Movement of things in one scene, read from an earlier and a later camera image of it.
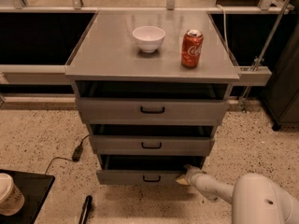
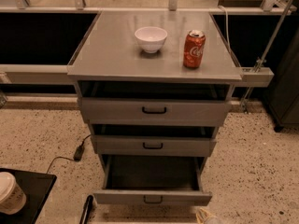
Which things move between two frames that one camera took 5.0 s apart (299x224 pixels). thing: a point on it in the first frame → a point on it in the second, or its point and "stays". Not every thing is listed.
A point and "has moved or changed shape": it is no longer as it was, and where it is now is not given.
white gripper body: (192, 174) → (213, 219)
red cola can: (191, 49) stays
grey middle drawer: (152, 145) stays
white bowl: (149, 38) stays
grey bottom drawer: (144, 170) has moved or changed shape
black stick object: (85, 209) stays
